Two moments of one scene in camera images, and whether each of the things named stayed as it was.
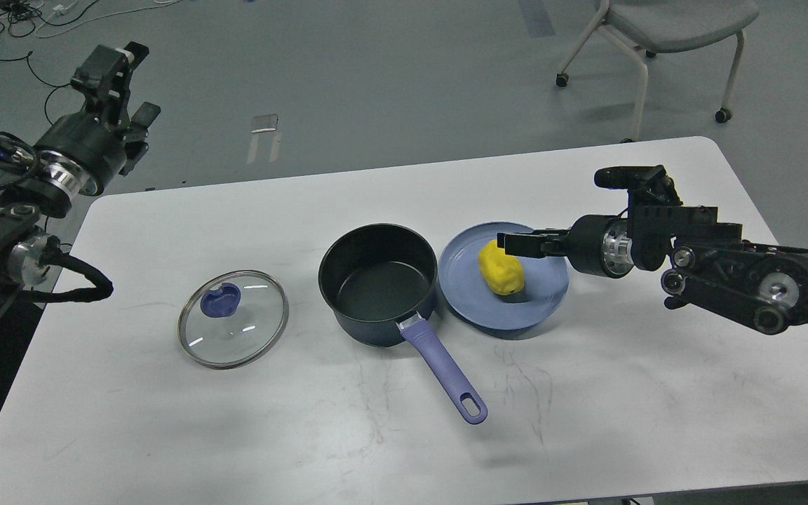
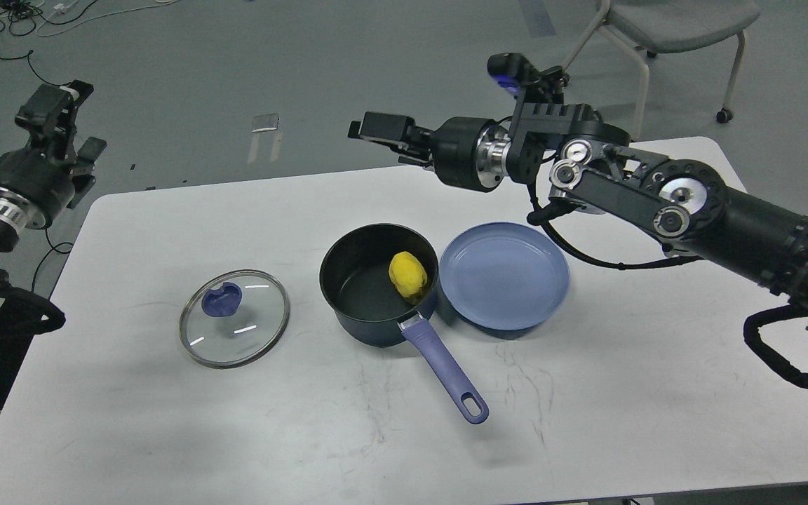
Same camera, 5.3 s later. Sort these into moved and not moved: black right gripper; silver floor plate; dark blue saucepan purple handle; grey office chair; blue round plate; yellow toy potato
Moved: yellow toy potato; black right gripper
Not moved: grey office chair; silver floor plate; dark blue saucepan purple handle; blue round plate
